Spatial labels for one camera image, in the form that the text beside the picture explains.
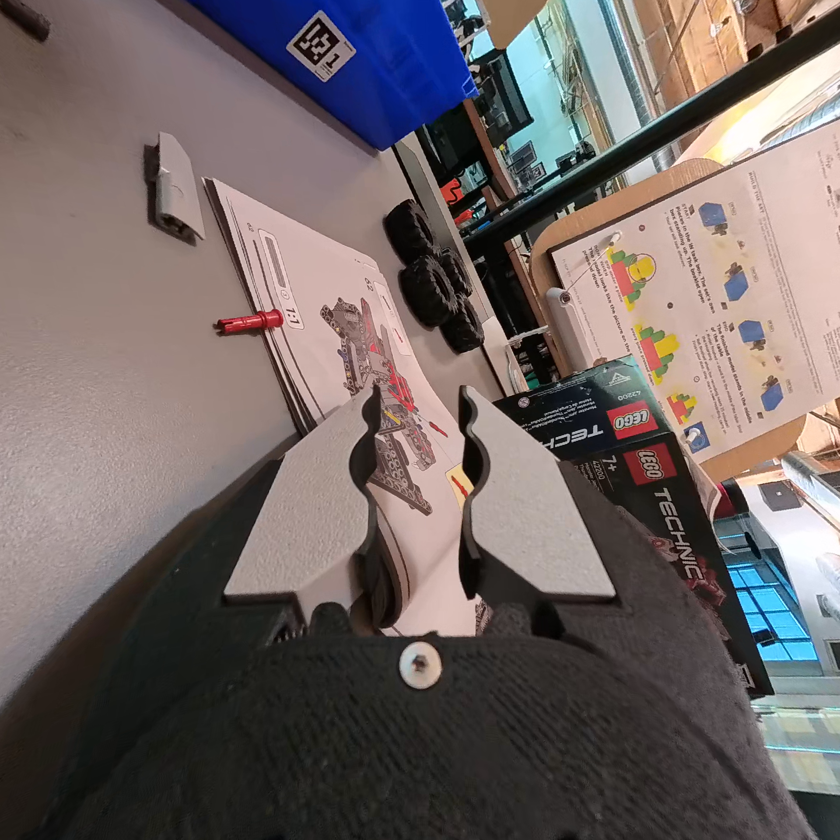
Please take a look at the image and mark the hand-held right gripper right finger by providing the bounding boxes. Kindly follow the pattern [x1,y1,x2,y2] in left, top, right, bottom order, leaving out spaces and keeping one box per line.
[457,385,619,608]

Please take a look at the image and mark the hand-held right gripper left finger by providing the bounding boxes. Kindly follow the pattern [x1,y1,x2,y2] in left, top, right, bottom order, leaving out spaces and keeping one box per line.
[222,385,395,634]

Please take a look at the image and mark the red toy pin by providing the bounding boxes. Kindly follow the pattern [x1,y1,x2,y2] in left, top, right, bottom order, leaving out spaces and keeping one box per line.
[217,308,285,336]

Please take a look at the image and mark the building instruction booklet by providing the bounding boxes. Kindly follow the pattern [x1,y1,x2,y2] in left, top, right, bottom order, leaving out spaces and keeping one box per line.
[202,176,490,637]

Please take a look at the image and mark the grey desk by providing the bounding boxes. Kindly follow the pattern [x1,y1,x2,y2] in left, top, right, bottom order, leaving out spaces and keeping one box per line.
[0,0,513,710]

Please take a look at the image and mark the black toy set box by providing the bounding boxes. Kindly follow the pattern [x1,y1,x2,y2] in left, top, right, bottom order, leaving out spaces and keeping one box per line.
[492,354,775,700]

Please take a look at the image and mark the white cylindrical device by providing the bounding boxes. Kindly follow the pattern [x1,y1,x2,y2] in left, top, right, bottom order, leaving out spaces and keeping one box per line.
[545,287,608,382]

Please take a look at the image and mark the black toy tire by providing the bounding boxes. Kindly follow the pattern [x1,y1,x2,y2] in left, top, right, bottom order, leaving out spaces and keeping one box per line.
[436,248,470,296]
[441,298,487,355]
[384,199,437,260]
[402,252,460,328]

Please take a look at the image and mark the wooden poster board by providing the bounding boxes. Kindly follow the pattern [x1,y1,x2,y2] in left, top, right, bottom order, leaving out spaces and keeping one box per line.
[528,157,808,483]

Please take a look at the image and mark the white instruction poster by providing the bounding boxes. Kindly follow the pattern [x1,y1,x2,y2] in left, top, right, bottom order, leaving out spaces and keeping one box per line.
[550,117,840,460]

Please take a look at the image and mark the grey toy panel piece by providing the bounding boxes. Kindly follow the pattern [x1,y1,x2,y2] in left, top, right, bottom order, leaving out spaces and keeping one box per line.
[144,131,206,245]

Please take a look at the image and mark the black computer monitor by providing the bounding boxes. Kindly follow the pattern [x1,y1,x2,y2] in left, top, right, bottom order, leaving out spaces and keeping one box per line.
[416,105,490,191]
[482,52,534,145]

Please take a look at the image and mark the black metal pole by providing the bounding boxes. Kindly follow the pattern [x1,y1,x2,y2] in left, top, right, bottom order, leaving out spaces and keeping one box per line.
[462,13,840,263]

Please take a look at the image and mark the blue plastic bin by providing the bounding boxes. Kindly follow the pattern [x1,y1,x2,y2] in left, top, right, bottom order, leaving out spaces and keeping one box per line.
[187,0,480,153]

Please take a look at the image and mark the brown cardboard boxes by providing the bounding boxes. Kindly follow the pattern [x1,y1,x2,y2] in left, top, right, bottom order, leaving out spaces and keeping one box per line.
[633,0,840,99]

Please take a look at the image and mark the dark grey toy piece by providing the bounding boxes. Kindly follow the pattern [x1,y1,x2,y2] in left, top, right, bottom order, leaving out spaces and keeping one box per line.
[0,0,52,42]

